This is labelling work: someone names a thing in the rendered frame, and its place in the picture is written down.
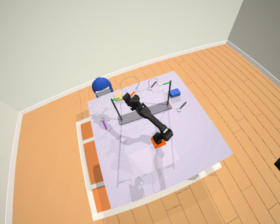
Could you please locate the blue rectangular block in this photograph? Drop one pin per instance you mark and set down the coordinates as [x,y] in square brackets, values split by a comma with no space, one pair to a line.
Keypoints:
[175,92]

